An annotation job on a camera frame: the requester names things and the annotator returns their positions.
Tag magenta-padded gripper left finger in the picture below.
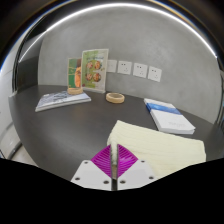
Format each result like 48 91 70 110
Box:
70 143 117 192

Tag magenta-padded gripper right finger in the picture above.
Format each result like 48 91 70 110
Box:
116 143 158 191

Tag cream ribbed towel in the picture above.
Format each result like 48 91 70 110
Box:
106 119 207 181

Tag white book with blue band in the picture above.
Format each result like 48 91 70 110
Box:
143 97 197 136

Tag grey-blue magazine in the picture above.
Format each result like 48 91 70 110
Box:
34 90 93 113

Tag green card in wooden base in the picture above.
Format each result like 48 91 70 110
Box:
66 57 85 96

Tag white ceiling light strip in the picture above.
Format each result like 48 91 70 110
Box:
18 2 218 64

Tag round wooden ring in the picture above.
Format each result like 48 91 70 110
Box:
105 92 126 104

